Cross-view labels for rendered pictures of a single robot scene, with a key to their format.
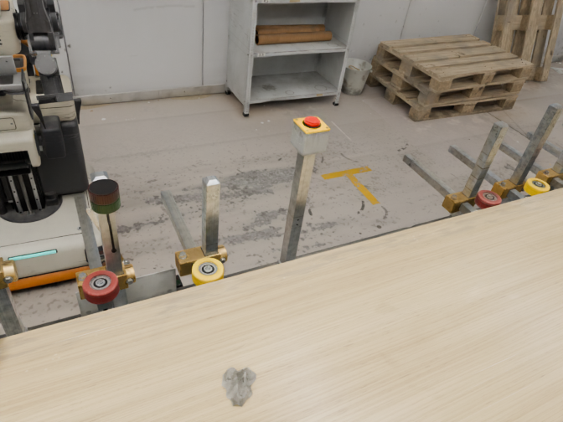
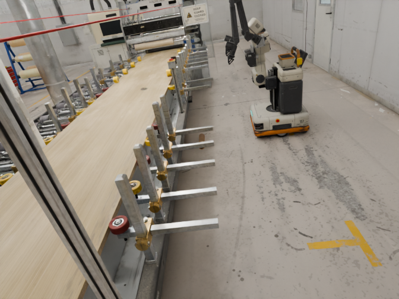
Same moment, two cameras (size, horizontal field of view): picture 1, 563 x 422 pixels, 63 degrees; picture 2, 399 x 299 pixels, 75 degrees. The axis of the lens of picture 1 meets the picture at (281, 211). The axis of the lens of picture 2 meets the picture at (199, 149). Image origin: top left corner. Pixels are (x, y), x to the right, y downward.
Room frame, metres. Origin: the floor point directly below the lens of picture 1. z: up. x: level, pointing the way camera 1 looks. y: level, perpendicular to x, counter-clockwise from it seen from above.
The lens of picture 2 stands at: (2.65, -1.96, 1.64)
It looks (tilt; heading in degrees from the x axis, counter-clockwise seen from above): 29 degrees down; 128
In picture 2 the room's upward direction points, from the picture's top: 11 degrees counter-clockwise
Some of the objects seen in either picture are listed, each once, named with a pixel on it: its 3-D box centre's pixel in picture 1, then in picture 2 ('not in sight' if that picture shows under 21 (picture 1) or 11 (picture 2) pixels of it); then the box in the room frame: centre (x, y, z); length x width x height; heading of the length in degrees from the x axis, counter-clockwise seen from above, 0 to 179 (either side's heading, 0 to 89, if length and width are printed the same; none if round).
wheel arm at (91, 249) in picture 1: (90, 246); (194, 81); (0.86, 0.50, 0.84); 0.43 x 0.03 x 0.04; 31
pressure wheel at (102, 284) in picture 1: (103, 296); not in sight; (0.69, 0.40, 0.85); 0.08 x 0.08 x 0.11
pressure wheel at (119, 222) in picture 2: not in sight; (122, 230); (1.83, -1.55, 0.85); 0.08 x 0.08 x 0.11
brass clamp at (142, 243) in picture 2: not in sight; (145, 234); (1.93, -1.51, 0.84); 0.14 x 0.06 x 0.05; 121
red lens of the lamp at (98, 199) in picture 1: (103, 191); not in sight; (0.72, 0.37, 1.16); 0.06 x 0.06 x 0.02
